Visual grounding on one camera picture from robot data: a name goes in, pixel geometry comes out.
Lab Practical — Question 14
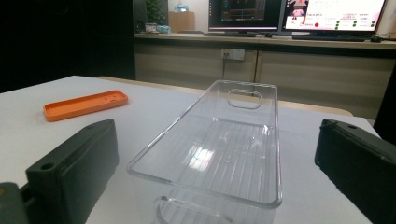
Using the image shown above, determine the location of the light wooden counter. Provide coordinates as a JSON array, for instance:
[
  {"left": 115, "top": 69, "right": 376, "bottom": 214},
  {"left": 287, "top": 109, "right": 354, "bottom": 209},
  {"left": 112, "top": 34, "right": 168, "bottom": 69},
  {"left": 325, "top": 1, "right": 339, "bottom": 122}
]
[{"left": 134, "top": 32, "right": 396, "bottom": 121}]

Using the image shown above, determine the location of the green potted plant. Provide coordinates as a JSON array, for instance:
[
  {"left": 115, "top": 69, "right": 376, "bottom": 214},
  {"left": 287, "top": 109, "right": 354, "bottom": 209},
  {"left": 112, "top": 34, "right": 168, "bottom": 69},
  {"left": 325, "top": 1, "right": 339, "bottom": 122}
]
[{"left": 145, "top": 0, "right": 166, "bottom": 26}]

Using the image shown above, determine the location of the wooden table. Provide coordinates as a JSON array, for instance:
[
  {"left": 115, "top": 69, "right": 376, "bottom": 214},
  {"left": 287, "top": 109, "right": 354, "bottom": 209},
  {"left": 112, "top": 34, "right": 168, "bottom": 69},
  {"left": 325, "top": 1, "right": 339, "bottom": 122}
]
[{"left": 95, "top": 76, "right": 355, "bottom": 118}]

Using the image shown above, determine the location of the black keyboard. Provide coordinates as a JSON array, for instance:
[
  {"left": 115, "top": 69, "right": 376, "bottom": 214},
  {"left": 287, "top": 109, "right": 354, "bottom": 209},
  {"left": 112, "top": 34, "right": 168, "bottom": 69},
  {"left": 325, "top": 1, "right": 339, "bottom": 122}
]
[
  {"left": 203, "top": 32, "right": 258, "bottom": 38},
  {"left": 291, "top": 34, "right": 367, "bottom": 43}
]

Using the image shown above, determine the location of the clear plastic container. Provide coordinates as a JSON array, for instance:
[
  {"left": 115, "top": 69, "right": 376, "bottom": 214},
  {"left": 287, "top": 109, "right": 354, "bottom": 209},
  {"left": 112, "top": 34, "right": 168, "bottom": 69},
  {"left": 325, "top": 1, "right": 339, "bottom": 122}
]
[{"left": 126, "top": 79, "right": 283, "bottom": 224}]

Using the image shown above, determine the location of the dark screen monitor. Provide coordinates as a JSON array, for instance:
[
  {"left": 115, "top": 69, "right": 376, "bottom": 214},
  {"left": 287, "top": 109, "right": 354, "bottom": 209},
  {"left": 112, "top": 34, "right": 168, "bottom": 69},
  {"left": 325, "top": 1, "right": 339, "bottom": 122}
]
[{"left": 207, "top": 0, "right": 286, "bottom": 33}]

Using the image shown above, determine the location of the bright screen monitor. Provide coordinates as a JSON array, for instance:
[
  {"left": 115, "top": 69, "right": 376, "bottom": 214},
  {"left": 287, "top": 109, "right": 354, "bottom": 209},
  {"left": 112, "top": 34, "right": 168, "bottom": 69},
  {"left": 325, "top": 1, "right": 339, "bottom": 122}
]
[{"left": 281, "top": 0, "right": 389, "bottom": 34}]

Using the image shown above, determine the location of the brown cardboard box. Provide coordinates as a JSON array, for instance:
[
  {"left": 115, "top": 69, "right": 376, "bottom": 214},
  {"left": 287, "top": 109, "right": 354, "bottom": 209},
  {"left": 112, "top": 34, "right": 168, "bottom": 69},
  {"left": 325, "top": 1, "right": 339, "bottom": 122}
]
[{"left": 167, "top": 11, "right": 196, "bottom": 34}]

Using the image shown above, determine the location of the black curtain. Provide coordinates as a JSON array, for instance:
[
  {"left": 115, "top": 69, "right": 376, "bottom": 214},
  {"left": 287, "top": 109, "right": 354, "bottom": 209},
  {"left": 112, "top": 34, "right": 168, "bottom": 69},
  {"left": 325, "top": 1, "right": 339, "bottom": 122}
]
[
  {"left": 373, "top": 65, "right": 396, "bottom": 146},
  {"left": 0, "top": 0, "right": 136, "bottom": 94}
]

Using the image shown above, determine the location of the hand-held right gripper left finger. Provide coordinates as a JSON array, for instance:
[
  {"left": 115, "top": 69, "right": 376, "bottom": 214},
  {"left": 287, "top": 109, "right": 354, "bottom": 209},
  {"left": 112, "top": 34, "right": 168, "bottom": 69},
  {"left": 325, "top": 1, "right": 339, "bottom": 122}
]
[{"left": 25, "top": 119, "right": 120, "bottom": 224}]

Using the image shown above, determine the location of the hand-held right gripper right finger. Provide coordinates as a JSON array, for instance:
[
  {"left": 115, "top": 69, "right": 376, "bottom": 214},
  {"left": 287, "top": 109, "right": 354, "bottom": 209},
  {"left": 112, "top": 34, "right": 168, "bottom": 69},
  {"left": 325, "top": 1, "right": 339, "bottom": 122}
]
[{"left": 314, "top": 118, "right": 396, "bottom": 224}]

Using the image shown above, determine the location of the teal tissue box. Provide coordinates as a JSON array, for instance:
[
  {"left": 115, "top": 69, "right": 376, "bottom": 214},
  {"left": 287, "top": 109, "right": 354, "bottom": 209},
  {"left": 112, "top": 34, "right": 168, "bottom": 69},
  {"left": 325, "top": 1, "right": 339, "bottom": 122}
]
[{"left": 156, "top": 24, "right": 173, "bottom": 35}]

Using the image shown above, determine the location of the white wall socket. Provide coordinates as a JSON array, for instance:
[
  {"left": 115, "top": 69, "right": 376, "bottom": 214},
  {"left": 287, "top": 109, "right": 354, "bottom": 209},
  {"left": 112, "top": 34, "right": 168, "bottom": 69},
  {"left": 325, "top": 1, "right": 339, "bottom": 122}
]
[{"left": 220, "top": 48, "right": 246, "bottom": 62}]

